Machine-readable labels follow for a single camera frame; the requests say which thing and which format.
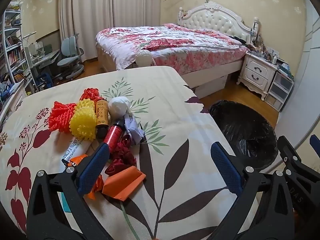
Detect orange plastic wrapper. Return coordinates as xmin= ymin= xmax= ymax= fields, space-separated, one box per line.
xmin=65 ymin=154 xmax=104 ymax=201

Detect white printed tube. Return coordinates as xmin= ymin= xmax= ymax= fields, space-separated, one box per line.
xmin=61 ymin=137 xmax=88 ymax=166

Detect blue crate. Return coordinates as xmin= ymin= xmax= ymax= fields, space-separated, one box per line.
xmin=36 ymin=73 xmax=54 ymax=91

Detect teal paper piece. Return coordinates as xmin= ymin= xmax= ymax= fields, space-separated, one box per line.
xmin=61 ymin=192 xmax=72 ymax=212

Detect orange paper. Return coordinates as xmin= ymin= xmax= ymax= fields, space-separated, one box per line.
xmin=102 ymin=166 xmax=147 ymax=202

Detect lavender paper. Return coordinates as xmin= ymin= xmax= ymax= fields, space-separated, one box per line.
xmin=123 ymin=112 xmax=145 ymax=146

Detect black-lined trash bin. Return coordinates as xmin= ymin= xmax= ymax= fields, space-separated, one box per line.
xmin=209 ymin=100 xmax=279 ymax=171

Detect group of toiletry bottles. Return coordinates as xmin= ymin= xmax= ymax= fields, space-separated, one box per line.
xmin=250 ymin=42 xmax=281 ymax=64

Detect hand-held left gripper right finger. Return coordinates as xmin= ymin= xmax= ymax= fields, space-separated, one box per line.
xmin=211 ymin=141 xmax=295 ymax=240

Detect white cabinet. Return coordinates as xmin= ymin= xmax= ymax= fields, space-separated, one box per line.
xmin=0 ymin=79 xmax=28 ymax=123

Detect beige curtain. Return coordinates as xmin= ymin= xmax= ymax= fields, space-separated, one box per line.
xmin=59 ymin=0 xmax=114 ymax=62
xmin=111 ymin=0 xmax=148 ymax=28

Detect clear plastic drawer unit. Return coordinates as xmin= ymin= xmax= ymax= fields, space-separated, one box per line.
xmin=264 ymin=70 xmax=295 ymax=112

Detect black cloth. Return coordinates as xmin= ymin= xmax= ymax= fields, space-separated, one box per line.
xmin=229 ymin=35 xmax=248 ymax=44

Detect white wardrobe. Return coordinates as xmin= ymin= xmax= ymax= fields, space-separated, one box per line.
xmin=275 ymin=0 xmax=320 ymax=157

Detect yellow foam fruit net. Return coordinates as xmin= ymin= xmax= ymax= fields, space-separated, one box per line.
xmin=69 ymin=100 xmax=97 ymax=141

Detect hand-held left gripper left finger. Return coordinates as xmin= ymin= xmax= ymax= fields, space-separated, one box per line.
xmin=26 ymin=143 xmax=111 ymax=240

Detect white nightstand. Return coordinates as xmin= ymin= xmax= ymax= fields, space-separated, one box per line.
xmin=236 ymin=52 xmax=279 ymax=102

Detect dark red fabric ribbon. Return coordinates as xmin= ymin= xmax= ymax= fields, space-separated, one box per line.
xmin=105 ymin=134 xmax=137 ymax=176

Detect floral pink bedspread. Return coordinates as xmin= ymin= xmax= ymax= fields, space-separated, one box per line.
xmin=95 ymin=23 xmax=249 ymax=75

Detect white storage box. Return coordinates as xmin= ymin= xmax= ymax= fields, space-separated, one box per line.
xmin=194 ymin=74 xmax=232 ymax=99

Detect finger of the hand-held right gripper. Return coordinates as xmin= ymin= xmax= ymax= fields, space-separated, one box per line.
xmin=277 ymin=135 xmax=320 ymax=180
xmin=309 ymin=134 xmax=320 ymax=153

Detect gold label brown bottle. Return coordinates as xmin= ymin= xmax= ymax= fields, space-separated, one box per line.
xmin=95 ymin=99 xmax=109 ymax=138

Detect floral beige tablecloth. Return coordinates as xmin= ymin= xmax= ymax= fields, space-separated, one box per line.
xmin=0 ymin=66 xmax=260 ymax=240

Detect white bed tufted headboard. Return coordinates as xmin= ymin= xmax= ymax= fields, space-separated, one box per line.
xmin=96 ymin=1 xmax=253 ymax=99

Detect white desk lamp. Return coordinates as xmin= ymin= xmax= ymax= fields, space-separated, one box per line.
xmin=23 ymin=33 xmax=38 ymax=46

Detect white bookshelf with books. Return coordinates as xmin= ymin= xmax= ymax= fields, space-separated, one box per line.
xmin=0 ymin=6 xmax=34 ymax=98

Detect grey study desk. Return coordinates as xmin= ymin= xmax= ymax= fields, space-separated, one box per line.
xmin=25 ymin=42 xmax=61 ymax=81

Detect red foam fruit net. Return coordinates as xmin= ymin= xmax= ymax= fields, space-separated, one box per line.
xmin=49 ymin=101 xmax=77 ymax=134
xmin=80 ymin=87 xmax=101 ymax=103

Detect red bottle black cap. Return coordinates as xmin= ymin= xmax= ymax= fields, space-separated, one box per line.
xmin=102 ymin=120 xmax=125 ymax=153

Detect blue-grey office chair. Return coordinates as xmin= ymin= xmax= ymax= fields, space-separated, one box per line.
xmin=57 ymin=36 xmax=85 ymax=79

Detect white paper ball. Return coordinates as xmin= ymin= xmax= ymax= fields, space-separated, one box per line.
xmin=108 ymin=96 xmax=132 ymax=117

